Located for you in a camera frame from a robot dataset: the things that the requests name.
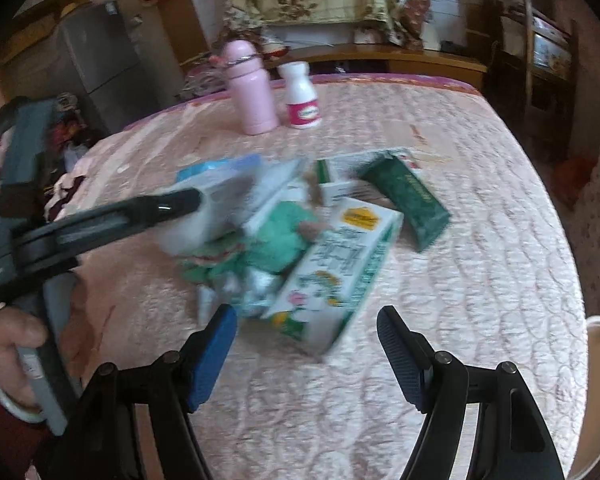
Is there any white medicine box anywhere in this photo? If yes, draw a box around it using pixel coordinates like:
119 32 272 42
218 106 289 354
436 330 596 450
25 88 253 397
316 149 426 207

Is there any white pill bottle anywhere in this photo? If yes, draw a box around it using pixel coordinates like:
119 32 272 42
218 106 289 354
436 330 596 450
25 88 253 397
278 61 324 130

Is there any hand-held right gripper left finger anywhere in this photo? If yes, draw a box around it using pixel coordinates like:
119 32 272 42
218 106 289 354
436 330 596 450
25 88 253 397
35 304 238 480

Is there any person's left forearm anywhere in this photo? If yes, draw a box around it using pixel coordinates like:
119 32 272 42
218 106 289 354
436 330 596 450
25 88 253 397
0 380 56 480

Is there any teal crumpled wrapper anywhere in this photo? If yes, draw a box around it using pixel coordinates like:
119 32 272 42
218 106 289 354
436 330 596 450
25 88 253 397
180 200 326 281

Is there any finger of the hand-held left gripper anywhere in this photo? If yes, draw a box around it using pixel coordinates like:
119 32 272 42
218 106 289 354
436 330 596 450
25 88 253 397
15 189 202 266

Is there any grey refrigerator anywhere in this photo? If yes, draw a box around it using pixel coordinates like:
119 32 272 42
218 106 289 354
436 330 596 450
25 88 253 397
55 2 153 133

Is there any blue plastic packet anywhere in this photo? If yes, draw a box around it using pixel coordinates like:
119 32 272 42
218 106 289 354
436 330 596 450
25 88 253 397
176 159 226 185

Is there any dark green tube box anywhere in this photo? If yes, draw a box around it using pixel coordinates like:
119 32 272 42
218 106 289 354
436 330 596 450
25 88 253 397
357 152 452 253

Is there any white printed plastic bag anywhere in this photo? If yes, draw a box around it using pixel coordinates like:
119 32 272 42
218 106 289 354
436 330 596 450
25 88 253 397
45 172 88 221

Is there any pink bottle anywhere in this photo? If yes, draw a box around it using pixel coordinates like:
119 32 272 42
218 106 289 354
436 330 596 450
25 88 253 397
210 40 281 136

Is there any person's left hand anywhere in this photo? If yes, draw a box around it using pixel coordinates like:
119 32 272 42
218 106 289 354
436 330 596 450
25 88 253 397
0 305 48 407

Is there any red bag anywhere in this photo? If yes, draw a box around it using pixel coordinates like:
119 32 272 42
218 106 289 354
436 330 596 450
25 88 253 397
550 157 598 206

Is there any white bangle bracelet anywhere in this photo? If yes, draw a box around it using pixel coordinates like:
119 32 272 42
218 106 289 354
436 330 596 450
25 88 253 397
0 375 46 423

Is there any pink quilted table cover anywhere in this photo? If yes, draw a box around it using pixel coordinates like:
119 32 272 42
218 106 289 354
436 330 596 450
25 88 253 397
55 74 588 480

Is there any white and green carton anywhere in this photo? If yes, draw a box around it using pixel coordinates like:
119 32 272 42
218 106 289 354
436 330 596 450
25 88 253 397
260 197 405 358

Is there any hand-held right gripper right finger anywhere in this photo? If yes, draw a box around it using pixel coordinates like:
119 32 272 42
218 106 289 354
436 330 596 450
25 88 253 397
376 305 566 480

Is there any white carton with blue print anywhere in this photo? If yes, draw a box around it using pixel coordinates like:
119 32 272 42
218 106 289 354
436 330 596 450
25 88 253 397
157 156 308 258

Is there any wooden bed frame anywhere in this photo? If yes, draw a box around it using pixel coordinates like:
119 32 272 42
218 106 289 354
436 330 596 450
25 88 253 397
180 42 488 81

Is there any dark wooden shelf rack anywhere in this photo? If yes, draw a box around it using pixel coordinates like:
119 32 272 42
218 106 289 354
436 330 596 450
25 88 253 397
480 0 581 146

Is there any pile of colourful clothes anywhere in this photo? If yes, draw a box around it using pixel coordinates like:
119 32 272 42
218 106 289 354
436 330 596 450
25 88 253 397
45 92 93 173

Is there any silver crumpled wrapper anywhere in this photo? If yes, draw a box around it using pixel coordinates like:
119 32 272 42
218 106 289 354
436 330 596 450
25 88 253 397
197 265 286 321

